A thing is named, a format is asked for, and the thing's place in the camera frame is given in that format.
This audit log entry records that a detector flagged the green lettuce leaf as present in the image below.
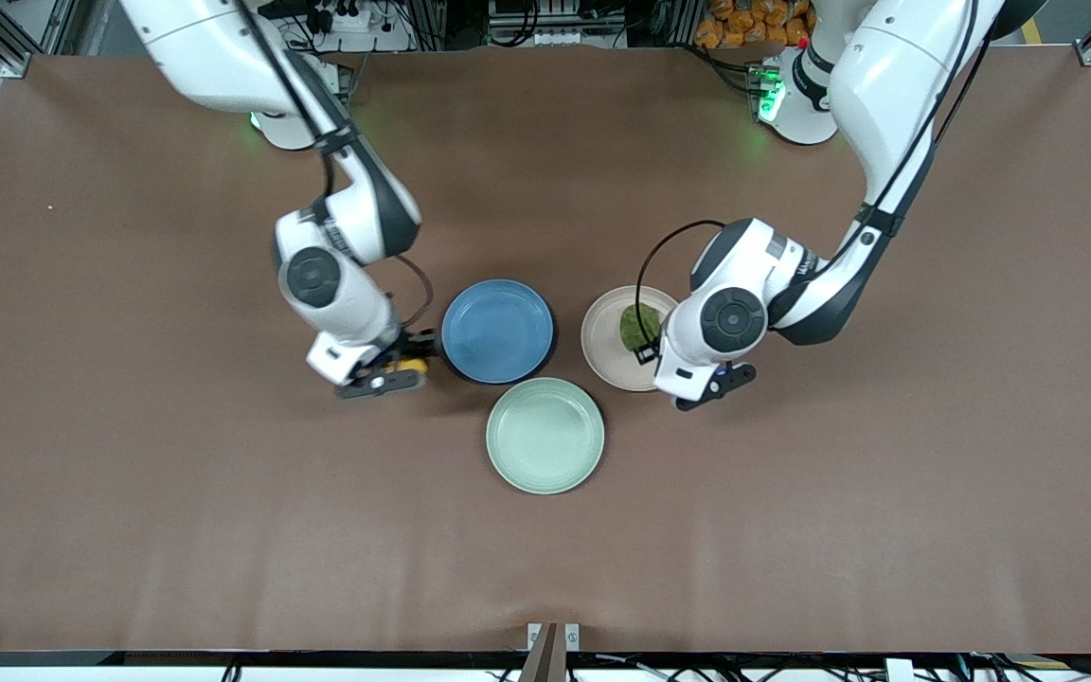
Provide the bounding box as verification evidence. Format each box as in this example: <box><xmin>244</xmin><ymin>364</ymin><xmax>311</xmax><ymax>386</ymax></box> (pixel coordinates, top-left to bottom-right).
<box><xmin>618</xmin><ymin>302</ymin><xmax>664</xmax><ymax>350</ymax></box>

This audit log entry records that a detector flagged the beige plate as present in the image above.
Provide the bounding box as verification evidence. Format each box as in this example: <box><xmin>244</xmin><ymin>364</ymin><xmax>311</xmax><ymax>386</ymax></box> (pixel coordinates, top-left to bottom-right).
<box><xmin>581</xmin><ymin>285</ymin><xmax>684</xmax><ymax>392</ymax></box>

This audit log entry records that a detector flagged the blue plate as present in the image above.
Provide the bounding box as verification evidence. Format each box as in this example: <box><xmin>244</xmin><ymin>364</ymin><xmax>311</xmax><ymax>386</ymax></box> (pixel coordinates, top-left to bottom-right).
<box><xmin>434</xmin><ymin>278</ymin><xmax>556</xmax><ymax>385</ymax></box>

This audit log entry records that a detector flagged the pale green plate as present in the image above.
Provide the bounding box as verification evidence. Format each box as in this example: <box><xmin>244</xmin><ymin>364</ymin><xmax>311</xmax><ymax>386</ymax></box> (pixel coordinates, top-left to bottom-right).
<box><xmin>485</xmin><ymin>377</ymin><xmax>606</xmax><ymax>495</ymax></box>

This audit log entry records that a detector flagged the brown paper table cover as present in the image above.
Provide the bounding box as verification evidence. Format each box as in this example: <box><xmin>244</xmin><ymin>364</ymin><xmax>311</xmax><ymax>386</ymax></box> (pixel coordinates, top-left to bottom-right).
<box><xmin>0</xmin><ymin>45</ymin><xmax>1091</xmax><ymax>655</ymax></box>

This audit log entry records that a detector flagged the white power strip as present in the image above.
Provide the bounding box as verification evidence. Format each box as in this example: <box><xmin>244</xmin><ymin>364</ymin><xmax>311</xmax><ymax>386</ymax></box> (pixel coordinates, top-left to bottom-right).
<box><xmin>292</xmin><ymin>0</ymin><xmax>416</xmax><ymax>54</ymax></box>

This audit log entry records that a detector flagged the bag of orange snacks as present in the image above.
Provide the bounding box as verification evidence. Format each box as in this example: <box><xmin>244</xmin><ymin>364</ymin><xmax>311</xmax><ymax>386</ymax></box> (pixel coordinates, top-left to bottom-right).
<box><xmin>694</xmin><ymin>0</ymin><xmax>814</xmax><ymax>50</ymax></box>

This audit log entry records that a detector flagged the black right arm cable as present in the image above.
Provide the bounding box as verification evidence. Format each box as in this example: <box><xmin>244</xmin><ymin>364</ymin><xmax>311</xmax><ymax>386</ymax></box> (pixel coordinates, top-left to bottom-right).
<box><xmin>231</xmin><ymin>0</ymin><xmax>436</xmax><ymax>330</ymax></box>

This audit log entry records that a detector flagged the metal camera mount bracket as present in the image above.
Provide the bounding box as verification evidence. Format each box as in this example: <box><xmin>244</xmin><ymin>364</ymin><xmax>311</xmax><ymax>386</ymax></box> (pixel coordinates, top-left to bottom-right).
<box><xmin>519</xmin><ymin>621</ymin><xmax>581</xmax><ymax>682</ymax></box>

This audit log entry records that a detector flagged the black table edge rail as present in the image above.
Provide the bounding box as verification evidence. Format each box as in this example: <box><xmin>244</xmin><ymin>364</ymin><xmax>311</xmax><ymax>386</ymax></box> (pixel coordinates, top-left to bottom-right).
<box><xmin>0</xmin><ymin>650</ymin><xmax>1091</xmax><ymax>672</ymax></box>

